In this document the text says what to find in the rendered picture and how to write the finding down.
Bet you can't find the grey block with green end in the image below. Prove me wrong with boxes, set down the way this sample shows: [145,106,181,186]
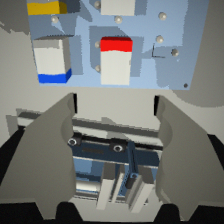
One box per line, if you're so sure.
[101,0,135,16]

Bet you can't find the white block with blue end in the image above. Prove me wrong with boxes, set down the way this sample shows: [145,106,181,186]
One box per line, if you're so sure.
[32,36,72,83]

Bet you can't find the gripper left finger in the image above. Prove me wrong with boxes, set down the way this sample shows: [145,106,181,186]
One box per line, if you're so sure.
[0,92,77,224]

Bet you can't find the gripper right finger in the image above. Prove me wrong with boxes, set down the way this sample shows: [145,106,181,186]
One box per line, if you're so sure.
[154,95,224,224]

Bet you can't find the grey block with red end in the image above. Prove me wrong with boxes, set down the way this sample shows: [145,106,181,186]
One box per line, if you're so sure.
[101,37,133,85]

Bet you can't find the grey block with yellow end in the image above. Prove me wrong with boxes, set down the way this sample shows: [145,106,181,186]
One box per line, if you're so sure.
[27,0,67,15]

